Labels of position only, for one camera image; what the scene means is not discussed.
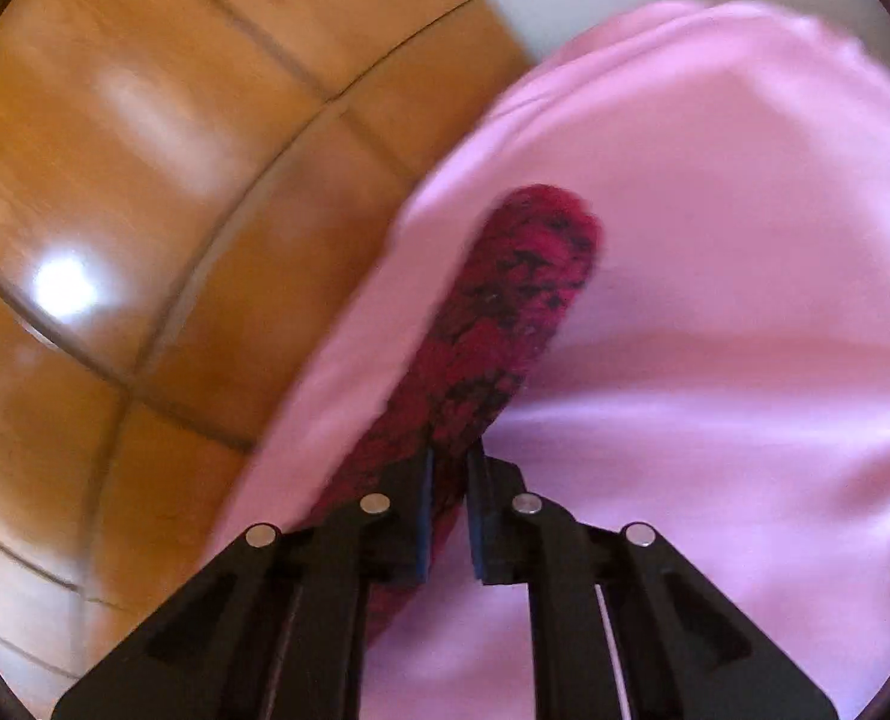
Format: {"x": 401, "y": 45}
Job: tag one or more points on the dark red patterned garment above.
{"x": 531, "y": 259}

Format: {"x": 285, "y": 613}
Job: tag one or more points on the wooden panelled headboard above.
{"x": 190, "y": 191}

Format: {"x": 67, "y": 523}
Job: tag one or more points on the pink quilted bedspread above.
{"x": 725, "y": 376}

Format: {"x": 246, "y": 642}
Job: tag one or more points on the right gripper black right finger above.
{"x": 622, "y": 625}

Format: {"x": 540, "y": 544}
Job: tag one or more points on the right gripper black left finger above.
{"x": 273, "y": 626}

